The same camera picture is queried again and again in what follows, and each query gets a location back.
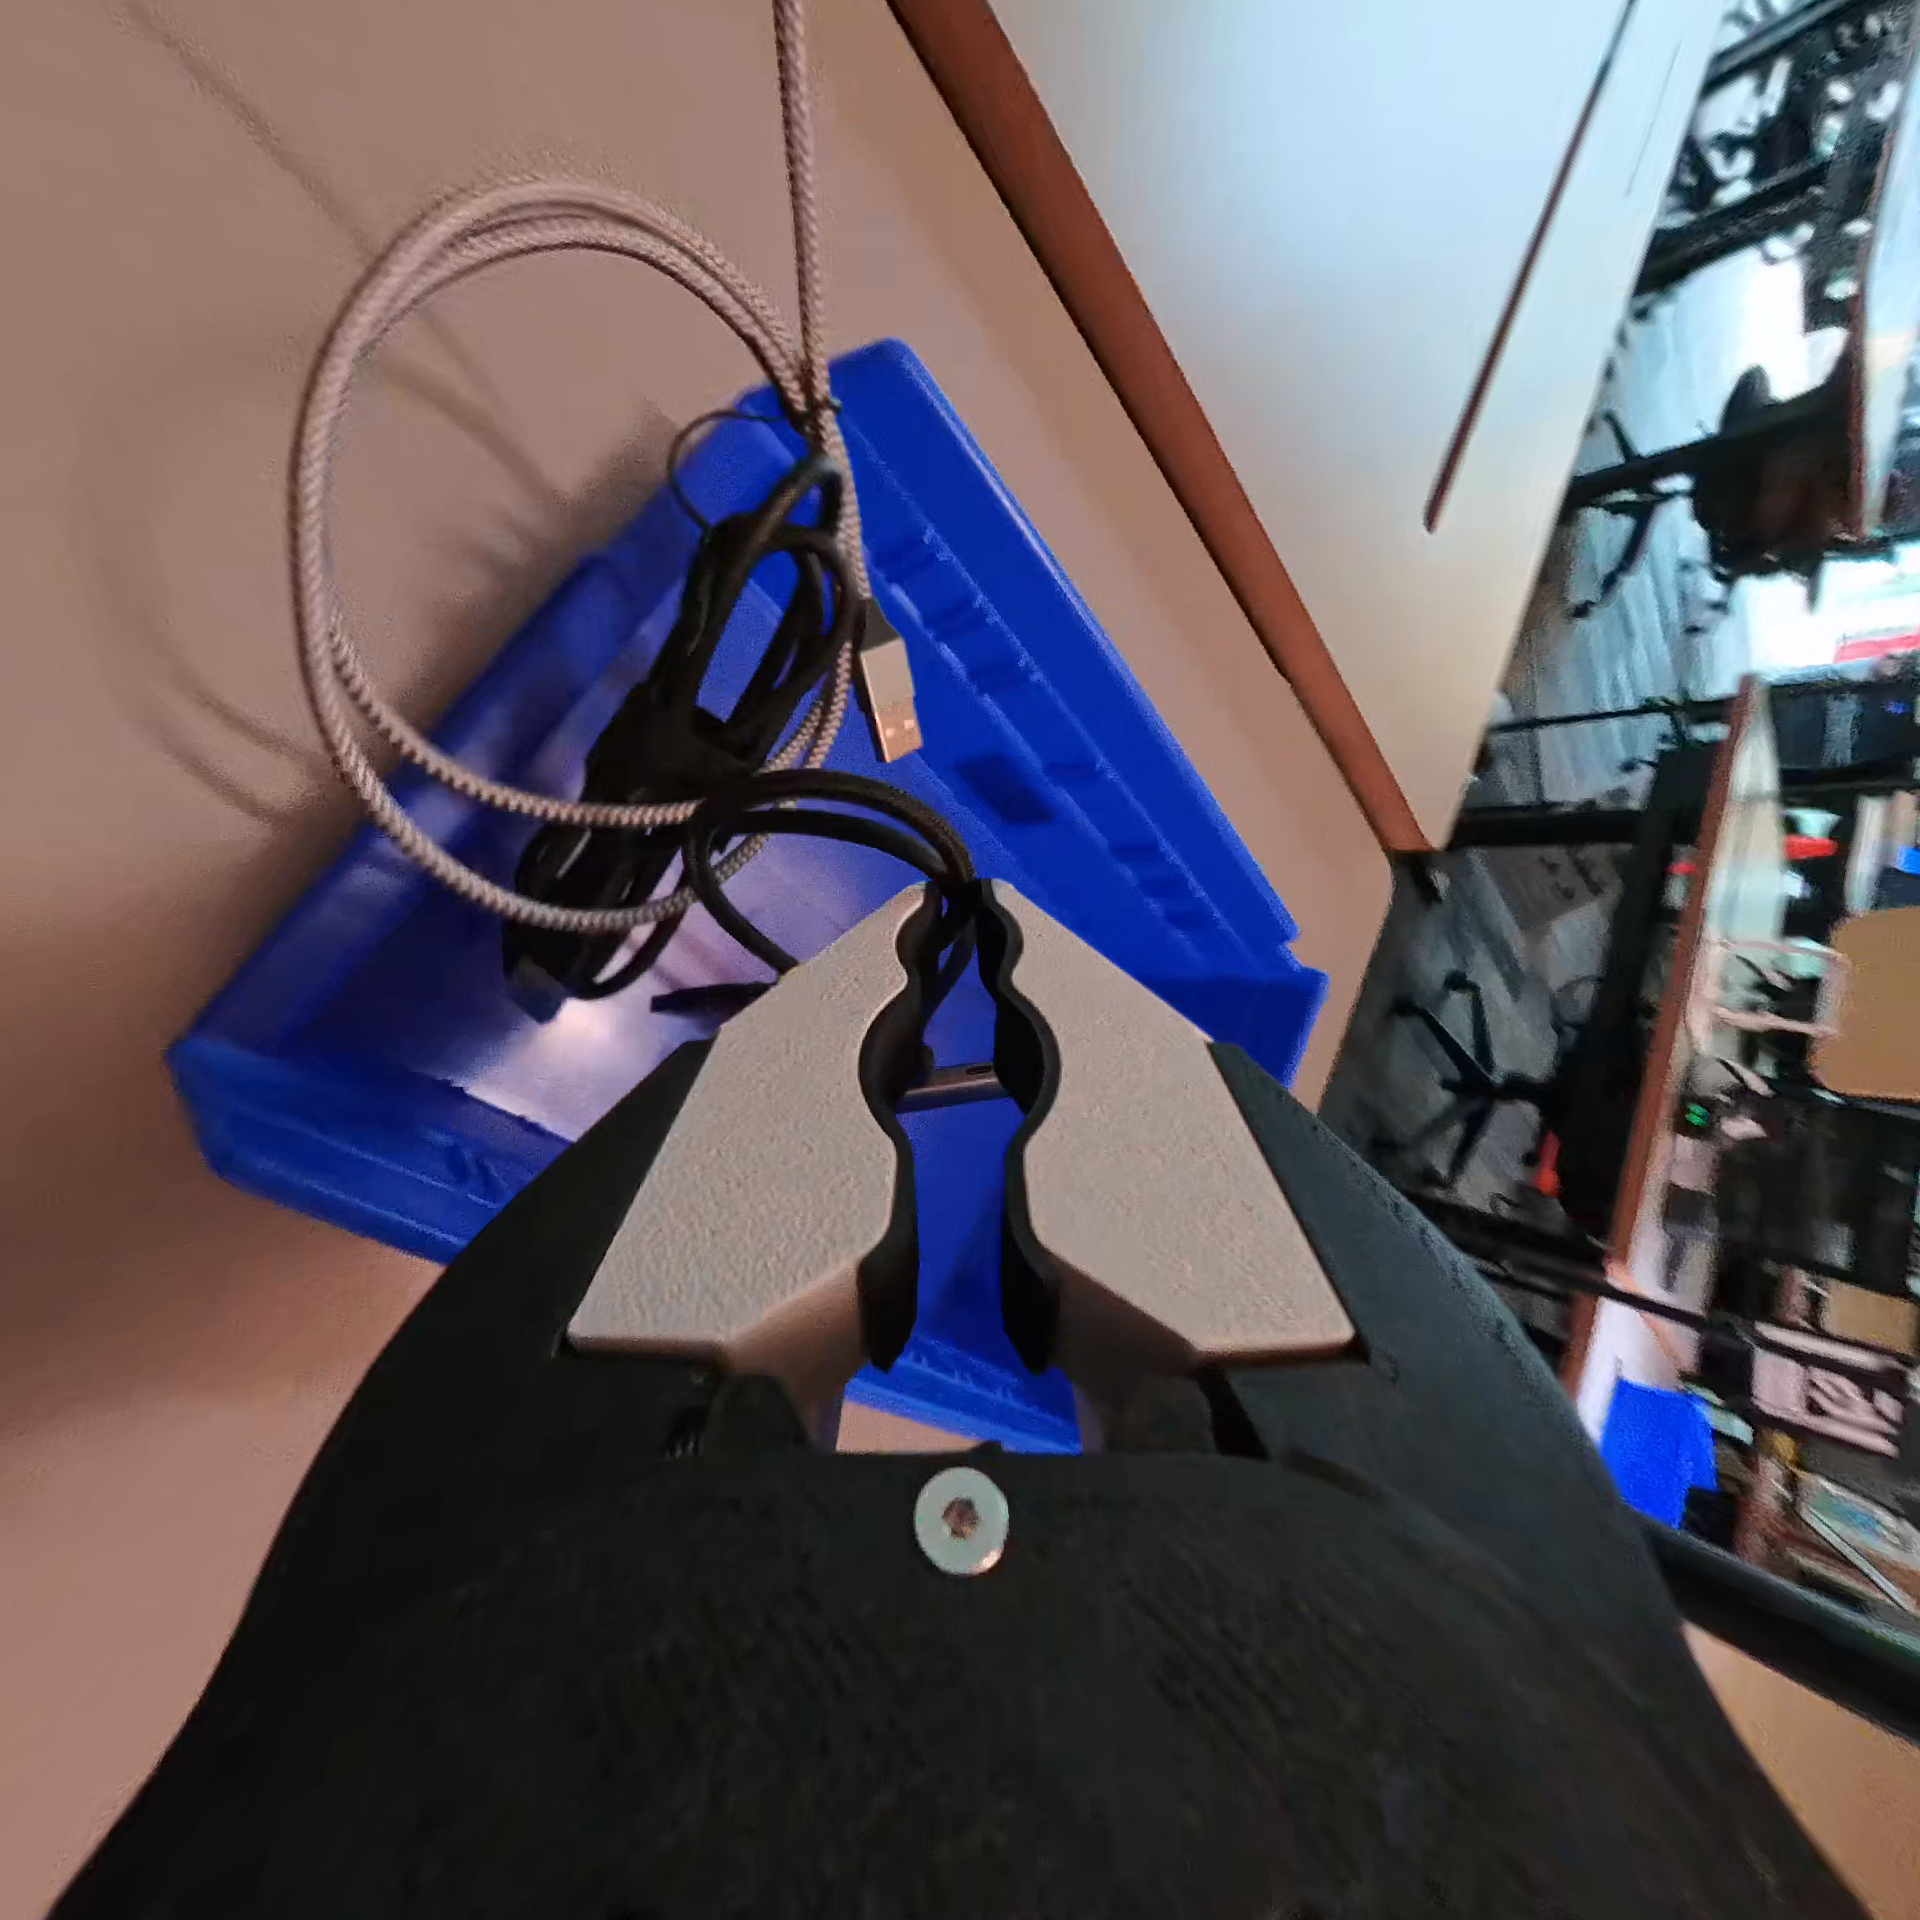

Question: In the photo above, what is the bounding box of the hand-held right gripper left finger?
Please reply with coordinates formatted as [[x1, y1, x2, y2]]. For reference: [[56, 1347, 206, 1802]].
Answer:
[[566, 882, 940, 1419]]

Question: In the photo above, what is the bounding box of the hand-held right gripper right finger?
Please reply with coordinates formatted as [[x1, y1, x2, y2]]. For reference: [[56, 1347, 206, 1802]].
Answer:
[[966, 882, 1364, 1419]]

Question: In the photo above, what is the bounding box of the blue plastic bin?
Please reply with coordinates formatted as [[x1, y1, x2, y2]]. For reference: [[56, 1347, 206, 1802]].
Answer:
[[165, 337, 1327, 1457]]

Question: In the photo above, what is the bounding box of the grey braided USB cable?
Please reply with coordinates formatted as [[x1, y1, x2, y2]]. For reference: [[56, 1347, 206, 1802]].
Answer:
[[287, 0, 924, 916]]

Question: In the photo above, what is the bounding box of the grey desk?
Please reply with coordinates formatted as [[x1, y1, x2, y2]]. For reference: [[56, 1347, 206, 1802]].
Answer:
[[983, 0, 1741, 855], [0, 0, 1434, 1920]]

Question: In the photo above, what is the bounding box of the brown board on stand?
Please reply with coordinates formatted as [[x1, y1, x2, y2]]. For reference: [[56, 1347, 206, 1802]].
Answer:
[[1808, 900, 1920, 1107]]

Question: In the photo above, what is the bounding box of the black office chair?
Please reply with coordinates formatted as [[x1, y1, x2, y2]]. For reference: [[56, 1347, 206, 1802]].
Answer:
[[1692, 360, 1866, 589]]

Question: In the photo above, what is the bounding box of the black bundled cable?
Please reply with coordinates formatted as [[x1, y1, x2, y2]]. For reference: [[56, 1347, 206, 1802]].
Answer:
[[503, 408, 872, 1008]]

